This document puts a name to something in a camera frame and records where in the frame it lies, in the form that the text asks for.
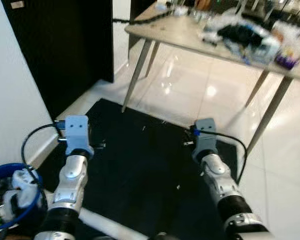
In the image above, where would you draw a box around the beige table with metal legs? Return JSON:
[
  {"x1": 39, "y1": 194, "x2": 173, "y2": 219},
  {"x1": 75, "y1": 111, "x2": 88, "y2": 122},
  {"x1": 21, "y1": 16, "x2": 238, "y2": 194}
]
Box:
[{"x1": 121, "y1": 0, "x2": 300, "y2": 153}]

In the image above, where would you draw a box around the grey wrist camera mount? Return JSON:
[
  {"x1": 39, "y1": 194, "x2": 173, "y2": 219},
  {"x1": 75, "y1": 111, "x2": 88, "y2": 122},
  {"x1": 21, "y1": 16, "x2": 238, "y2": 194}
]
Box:
[
  {"x1": 64, "y1": 115, "x2": 95, "y2": 156},
  {"x1": 192, "y1": 118, "x2": 219, "y2": 162}
]

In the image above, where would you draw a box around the purple cup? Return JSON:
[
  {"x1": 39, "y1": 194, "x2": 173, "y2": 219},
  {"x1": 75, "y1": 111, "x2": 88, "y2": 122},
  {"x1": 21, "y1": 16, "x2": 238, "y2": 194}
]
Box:
[{"x1": 274, "y1": 49, "x2": 300, "y2": 71}]

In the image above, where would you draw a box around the black cable on table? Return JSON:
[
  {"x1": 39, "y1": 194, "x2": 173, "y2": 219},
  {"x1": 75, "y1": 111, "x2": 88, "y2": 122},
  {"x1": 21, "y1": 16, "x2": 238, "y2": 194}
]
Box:
[{"x1": 112, "y1": 7, "x2": 193, "y2": 26}]

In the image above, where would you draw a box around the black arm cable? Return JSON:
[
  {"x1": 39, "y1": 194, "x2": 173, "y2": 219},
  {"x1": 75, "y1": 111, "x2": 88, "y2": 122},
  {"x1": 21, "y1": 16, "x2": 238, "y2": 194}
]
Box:
[
  {"x1": 21, "y1": 120, "x2": 67, "y2": 196},
  {"x1": 191, "y1": 128, "x2": 249, "y2": 185}
]

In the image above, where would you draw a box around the white pipe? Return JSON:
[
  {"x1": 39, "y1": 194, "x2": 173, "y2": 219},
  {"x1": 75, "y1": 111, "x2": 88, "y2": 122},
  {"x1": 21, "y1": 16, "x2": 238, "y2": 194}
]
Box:
[{"x1": 77, "y1": 207, "x2": 147, "y2": 240}]

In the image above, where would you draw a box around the blue rubbish bin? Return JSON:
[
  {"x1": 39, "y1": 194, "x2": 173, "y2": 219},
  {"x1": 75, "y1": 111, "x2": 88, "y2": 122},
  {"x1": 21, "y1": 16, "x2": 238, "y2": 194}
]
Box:
[{"x1": 0, "y1": 162, "x2": 47, "y2": 234}]

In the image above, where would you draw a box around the black and white trash pile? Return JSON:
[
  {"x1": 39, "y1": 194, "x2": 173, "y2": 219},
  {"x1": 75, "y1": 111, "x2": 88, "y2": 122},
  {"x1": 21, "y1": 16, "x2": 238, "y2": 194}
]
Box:
[{"x1": 200, "y1": 14, "x2": 271, "y2": 53}]

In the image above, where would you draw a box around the black right robot foot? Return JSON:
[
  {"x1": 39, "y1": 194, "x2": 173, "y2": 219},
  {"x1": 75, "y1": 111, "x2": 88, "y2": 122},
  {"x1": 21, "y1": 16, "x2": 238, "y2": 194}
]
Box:
[{"x1": 151, "y1": 231, "x2": 180, "y2": 240}]

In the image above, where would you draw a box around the white crumpled trash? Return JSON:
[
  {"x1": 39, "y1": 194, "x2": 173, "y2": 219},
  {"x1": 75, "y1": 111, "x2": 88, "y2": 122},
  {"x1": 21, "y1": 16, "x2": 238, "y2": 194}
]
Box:
[{"x1": 1, "y1": 169, "x2": 41, "y2": 222}]

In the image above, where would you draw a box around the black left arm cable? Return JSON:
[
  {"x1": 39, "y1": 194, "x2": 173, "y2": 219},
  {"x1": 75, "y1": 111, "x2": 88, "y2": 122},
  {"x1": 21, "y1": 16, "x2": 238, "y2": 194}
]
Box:
[{"x1": 21, "y1": 120, "x2": 67, "y2": 196}]

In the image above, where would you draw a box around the black door panel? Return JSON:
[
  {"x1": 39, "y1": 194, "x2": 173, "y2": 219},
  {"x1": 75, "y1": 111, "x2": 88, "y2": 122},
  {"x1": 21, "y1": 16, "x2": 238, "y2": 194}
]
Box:
[{"x1": 1, "y1": 0, "x2": 115, "y2": 121}]

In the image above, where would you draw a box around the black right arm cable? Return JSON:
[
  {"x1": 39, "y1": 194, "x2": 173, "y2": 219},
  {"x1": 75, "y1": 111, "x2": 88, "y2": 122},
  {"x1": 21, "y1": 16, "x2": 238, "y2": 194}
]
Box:
[{"x1": 191, "y1": 128, "x2": 249, "y2": 185}]

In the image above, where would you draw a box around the white plastic bag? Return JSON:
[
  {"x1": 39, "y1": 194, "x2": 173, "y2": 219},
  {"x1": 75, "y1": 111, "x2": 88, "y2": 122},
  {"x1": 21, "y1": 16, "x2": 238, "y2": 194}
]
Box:
[{"x1": 271, "y1": 21, "x2": 300, "y2": 51}]

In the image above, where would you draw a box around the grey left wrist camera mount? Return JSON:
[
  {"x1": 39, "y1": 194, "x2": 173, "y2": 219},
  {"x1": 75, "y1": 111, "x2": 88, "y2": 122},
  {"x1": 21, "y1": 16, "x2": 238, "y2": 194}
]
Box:
[{"x1": 64, "y1": 115, "x2": 95, "y2": 156}]

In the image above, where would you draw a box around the black floor mat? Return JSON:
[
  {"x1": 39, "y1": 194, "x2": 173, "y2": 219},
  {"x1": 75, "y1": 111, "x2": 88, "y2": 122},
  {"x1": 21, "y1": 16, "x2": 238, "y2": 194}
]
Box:
[{"x1": 37, "y1": 98, "x2": 249, "y2": 240}]

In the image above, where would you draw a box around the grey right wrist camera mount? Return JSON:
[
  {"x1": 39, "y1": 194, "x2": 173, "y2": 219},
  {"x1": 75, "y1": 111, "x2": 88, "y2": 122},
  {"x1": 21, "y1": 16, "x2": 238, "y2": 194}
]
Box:
[{"x1": 192, "y1": 118, "x2": 219, "y2": 162}]

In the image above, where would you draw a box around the white blue packet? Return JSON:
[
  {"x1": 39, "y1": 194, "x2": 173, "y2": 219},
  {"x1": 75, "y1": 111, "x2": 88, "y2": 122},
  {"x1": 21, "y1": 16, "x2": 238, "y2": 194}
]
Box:
[{"x1": 242, "y1": 37, "x2": 283, "y2": 66}]

